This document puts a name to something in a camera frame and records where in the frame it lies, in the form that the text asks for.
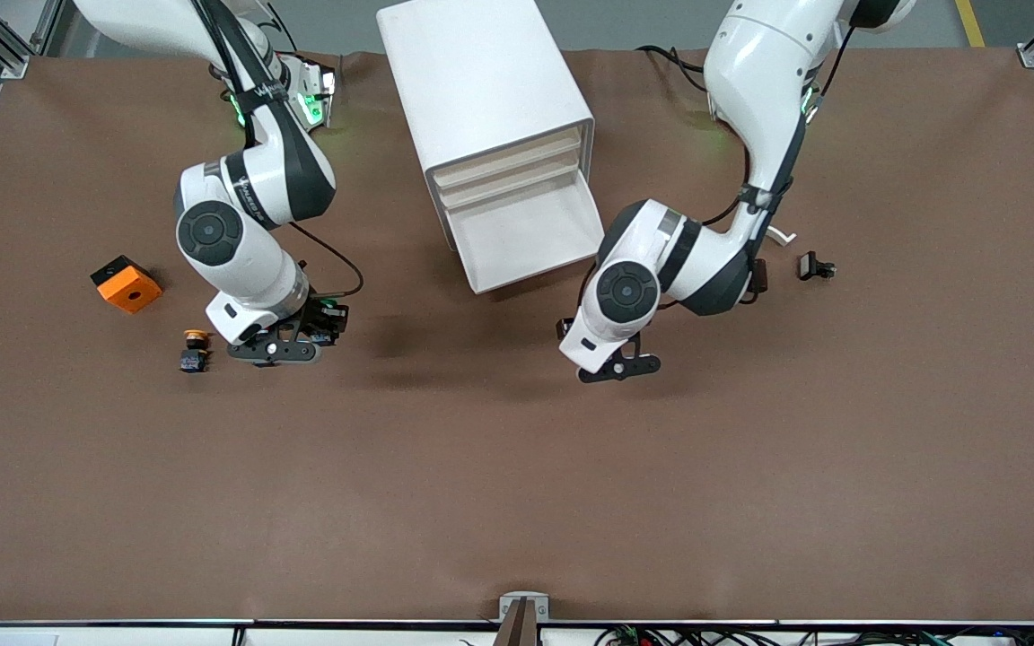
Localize green push button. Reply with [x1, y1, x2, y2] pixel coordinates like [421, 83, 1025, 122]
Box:
[316, 301, 350, 347]

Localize beige white drawer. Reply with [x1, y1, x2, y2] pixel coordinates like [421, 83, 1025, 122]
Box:
[441, 170, 607, 295]
[434, 148, 584, 210]
[430, 126, 583, 189]

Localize yellow push button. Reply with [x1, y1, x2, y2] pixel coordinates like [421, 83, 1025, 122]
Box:
[179, 328, 213, 375]

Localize orange black button box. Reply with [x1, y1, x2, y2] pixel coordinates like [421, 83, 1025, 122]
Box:
[90, 255, 164, 315]

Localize white drawer cabinet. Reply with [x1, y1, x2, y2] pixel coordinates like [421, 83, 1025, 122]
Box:
[377, 0, 596, 253]

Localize brown table mat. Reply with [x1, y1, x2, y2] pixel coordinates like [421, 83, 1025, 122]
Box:
[0, 47, 1034, 624]

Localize grey metal bracket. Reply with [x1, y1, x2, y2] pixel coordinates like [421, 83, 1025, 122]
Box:
[499, 592, 550, 623]

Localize black base cable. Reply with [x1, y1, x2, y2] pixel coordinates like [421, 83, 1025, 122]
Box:
[635, 43, 708, 91]

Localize tangled cable bundle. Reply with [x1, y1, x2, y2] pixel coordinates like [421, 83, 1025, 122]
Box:
[593, 624, 1034, 646]

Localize brown camera pole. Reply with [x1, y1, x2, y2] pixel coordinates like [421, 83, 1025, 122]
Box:
[493, 598, 541, 646]

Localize white table edge rail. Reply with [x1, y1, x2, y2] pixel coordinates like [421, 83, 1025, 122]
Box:
[0, 619, 1034, 646]

